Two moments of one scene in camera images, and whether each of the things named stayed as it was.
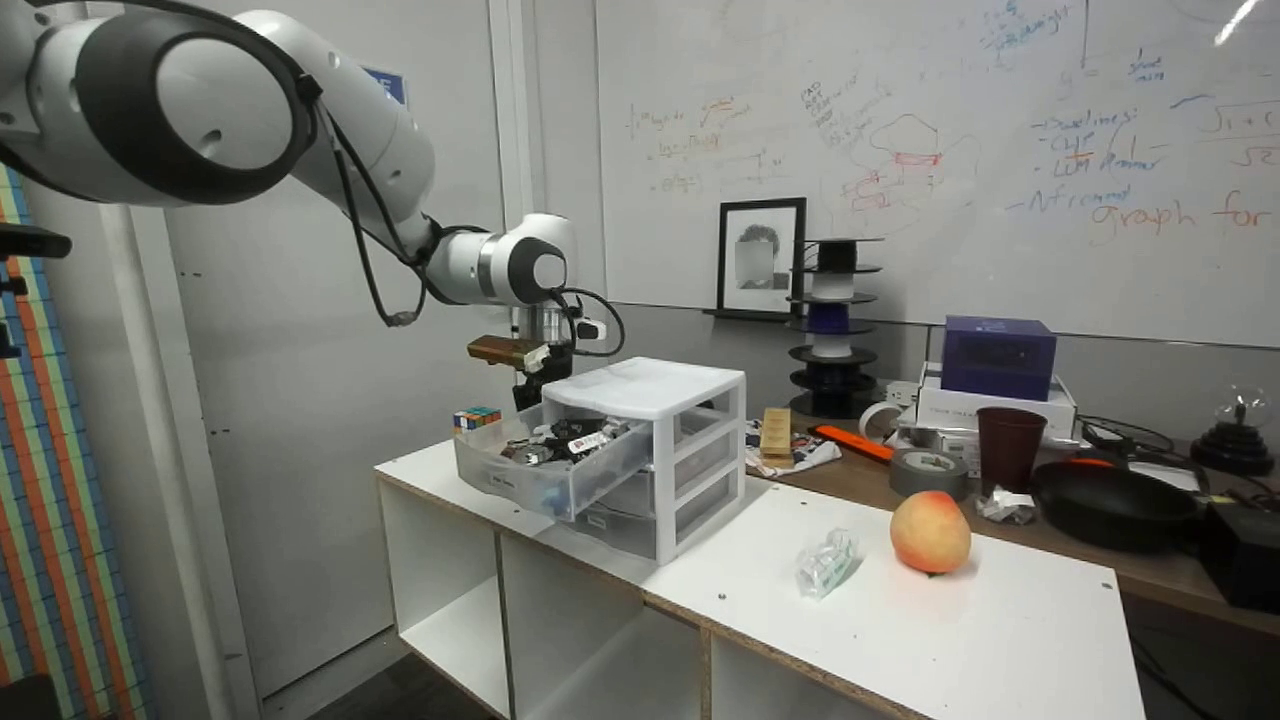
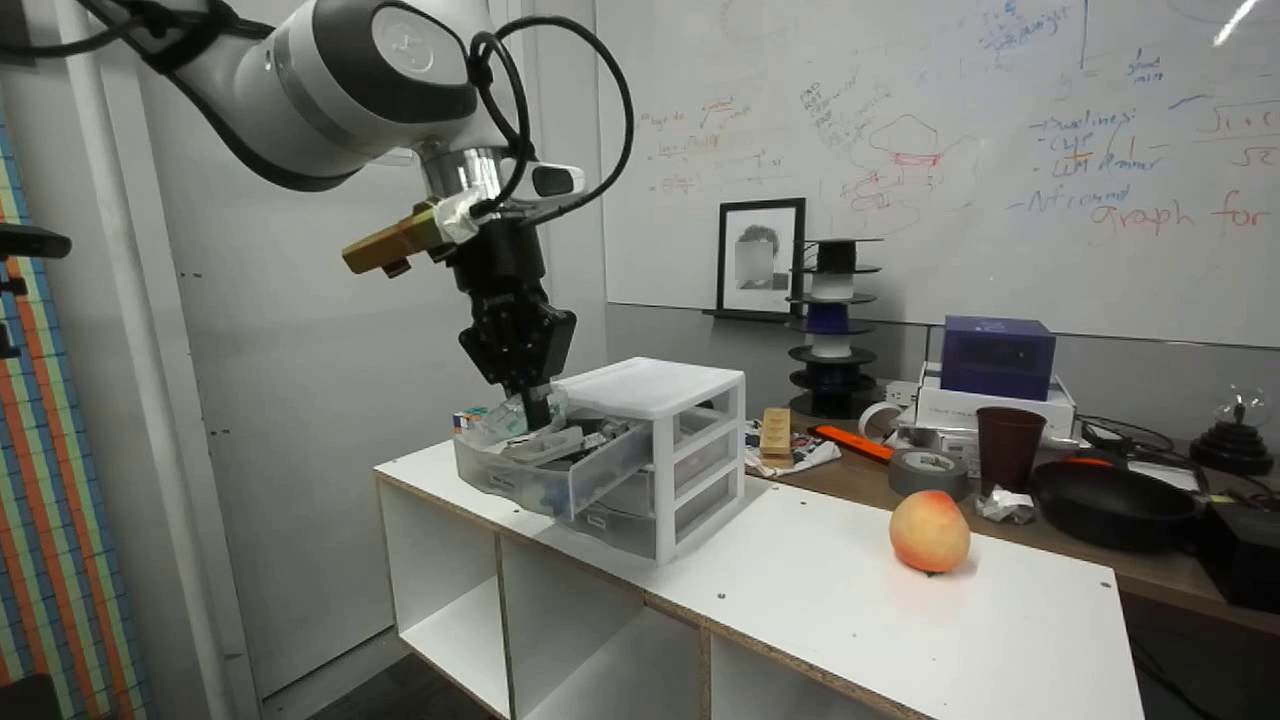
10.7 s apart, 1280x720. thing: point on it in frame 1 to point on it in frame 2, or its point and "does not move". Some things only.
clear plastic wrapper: (829, 566) to (495, 421)
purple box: (999, 357) does not move
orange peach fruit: (931, 530) does not move
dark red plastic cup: (1011, 449) does not move
